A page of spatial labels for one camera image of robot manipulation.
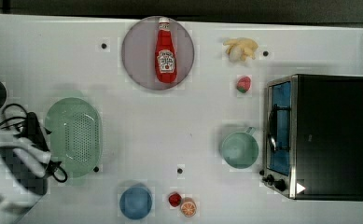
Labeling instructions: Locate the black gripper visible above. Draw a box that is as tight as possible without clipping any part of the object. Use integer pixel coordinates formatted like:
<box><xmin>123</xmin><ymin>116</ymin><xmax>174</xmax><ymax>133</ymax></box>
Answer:
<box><xmin>21</xmin><ymin>112</ymin><xmax>61</xmax><ymax>175</ymax></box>

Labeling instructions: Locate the green oval strainer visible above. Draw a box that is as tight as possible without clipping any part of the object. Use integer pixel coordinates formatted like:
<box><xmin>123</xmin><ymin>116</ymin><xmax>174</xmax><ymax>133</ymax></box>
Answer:
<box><xmin>44</xmin><ymin>91</ymin><xmax>103</xmax><ymax>185</ymax></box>

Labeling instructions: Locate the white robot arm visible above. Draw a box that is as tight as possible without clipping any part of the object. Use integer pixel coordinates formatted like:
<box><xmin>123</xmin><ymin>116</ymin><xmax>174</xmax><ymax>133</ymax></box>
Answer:
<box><xmin>0</xmin><ymin>112</ymin><xmax>67</xmax><ymax>224</ymax></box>

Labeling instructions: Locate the blue bowl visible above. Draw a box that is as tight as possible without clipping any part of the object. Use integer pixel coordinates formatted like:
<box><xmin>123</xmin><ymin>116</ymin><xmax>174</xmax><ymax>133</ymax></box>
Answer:
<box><xmin>119</xmin><ymin>184</ymin><xmax>153</xmax><ymax>220</ymax></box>

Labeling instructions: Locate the grey round plate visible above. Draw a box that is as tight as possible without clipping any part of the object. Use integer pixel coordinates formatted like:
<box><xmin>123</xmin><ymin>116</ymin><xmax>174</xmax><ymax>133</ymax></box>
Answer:
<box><xmin>121</xmin><ymin>16</ymin><xmax>194</xmax><ymax>91</ymax></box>

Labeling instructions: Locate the small red toy fruit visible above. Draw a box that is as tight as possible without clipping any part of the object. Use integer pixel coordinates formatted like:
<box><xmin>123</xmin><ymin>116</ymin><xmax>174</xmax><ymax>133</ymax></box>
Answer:
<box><xmin>168</xmin><ymin>192</ymin><xmax>182</xmax><ymax>207</ymax></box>

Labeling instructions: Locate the toy orange half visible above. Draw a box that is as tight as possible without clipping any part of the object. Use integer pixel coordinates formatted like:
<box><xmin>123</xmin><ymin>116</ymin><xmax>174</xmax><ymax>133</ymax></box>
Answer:
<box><xmin>180</xmin><ymin>198</ymin><xmax>197</xmax><ymax>217</ymax></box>

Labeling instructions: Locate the red ketchup bottle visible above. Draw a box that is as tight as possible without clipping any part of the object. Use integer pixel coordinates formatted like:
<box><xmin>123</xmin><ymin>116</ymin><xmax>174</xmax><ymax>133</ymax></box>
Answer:
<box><xmin>155</xmin><ymin>17</ymin><xmax>177</xmax><ymax>83</ymax></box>

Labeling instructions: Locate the green mug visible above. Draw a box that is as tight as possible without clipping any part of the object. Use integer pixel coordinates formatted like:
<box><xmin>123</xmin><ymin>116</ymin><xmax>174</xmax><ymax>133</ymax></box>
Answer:
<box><xmin>220</xmin><ymin>127</ymin><xmax>258</xmax><ymax>169</ymax></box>

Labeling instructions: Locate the red toy strawberry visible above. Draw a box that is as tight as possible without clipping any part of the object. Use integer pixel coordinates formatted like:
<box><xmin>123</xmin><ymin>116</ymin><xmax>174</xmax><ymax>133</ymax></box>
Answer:
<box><xmin>236</xmin><ymin>77</ymin><xmax>251</xmax><ymax>93</ymax></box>

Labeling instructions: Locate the yellow toy banana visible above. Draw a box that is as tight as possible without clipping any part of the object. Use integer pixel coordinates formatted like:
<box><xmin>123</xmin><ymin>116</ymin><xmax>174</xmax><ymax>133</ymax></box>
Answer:
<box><xmin>223</xmin><ymin>37</ymin><xmax>258</xmax><ymax>62</ymax></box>

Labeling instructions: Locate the toaster oven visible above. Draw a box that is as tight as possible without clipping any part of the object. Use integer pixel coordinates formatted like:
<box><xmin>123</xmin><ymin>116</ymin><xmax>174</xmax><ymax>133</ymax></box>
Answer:
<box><xmin>259</xmin><ymin>74</ymin><xmax>363</xmax><ymax>202</ymax></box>

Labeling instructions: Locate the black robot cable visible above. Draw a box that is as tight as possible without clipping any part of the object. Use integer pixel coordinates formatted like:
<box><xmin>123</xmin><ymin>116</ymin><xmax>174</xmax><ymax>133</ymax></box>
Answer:
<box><xmin>0</xmin><ymin>103</ymin><xmax>29</xmax><ymax>132</ymax></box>

